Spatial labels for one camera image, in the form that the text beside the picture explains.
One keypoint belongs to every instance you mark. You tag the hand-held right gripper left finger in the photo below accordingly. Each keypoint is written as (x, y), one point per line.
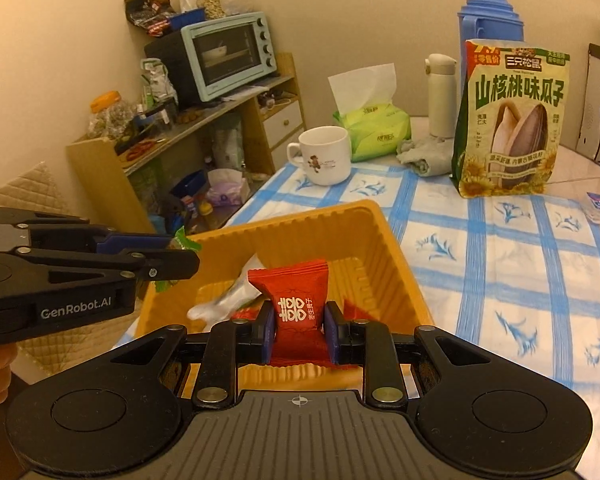
(269, 332)

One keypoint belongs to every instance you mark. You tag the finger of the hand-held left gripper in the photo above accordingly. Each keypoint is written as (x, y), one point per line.
(170, 265)
(125, 242)

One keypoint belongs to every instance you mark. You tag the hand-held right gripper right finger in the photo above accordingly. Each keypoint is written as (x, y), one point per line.
(331, 332)

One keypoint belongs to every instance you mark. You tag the green snack packet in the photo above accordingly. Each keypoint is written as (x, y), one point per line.
(182, 244)

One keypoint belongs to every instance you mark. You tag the red snack packet white print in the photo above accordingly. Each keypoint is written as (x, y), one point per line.
(297, 290)

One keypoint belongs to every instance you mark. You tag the white silver snack packet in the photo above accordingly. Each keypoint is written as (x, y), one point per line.
(230, 295)

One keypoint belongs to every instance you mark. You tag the orange plastic basket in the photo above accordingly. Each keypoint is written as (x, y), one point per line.
(370, 250)

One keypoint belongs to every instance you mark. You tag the wooden shelf unit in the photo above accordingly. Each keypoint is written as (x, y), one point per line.
(97, 180)

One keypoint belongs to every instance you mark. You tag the dark blue box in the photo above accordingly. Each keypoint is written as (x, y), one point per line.
(190, 187)

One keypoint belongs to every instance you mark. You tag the purple and white bag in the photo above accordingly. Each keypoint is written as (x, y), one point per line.
(227, 190)

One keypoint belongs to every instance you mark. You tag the jar with orange lid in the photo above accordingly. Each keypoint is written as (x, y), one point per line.
(107, 117)

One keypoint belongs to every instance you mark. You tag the green and white bag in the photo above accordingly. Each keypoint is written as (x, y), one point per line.
(157, 82)

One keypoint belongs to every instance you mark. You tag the white mug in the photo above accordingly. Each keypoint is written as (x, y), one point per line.
(325, 157)

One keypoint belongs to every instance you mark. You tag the blue checked tablecloth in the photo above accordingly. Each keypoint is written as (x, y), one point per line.
(505, 270)

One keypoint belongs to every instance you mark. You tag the grey cloth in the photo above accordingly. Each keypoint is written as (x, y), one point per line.
(425, 157)

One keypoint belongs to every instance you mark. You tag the green tissue pack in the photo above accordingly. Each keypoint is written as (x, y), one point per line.
(375, 125)

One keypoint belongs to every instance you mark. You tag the light blue toaster oven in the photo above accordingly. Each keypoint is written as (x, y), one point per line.
(225, 55)

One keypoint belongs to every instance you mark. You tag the black and red snack bag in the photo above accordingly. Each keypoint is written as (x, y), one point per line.
(147, 15)

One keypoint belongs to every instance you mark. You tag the jar of nuts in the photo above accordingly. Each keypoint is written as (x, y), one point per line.
(211, 5)

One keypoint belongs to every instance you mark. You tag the white flask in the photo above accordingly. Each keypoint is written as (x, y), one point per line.
(442, 100)

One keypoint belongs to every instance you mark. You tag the sunflower seed bag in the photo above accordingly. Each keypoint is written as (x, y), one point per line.
(515, 120)

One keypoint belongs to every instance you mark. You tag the white box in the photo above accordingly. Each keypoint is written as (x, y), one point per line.
(592, 105)

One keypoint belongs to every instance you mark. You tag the blue thermos jug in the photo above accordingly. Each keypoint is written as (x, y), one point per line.
(490, 20)

